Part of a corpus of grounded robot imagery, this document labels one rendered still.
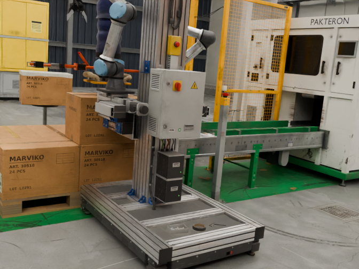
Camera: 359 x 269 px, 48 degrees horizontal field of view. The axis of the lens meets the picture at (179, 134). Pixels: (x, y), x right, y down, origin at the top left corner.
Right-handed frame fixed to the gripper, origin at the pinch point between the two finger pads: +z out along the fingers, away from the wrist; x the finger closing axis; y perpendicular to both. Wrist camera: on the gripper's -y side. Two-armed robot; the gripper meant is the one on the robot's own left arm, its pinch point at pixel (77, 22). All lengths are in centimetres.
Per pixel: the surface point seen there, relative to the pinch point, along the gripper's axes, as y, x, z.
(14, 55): 757, -115, 41
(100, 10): 25.3, -28.9, -14.0
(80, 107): 9, -9, 66
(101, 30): 25.0, -30.5, 2.0
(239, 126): 49, -222, 94
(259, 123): 49, -255, 91
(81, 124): 9, -9, 80
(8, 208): 8, 46, 144
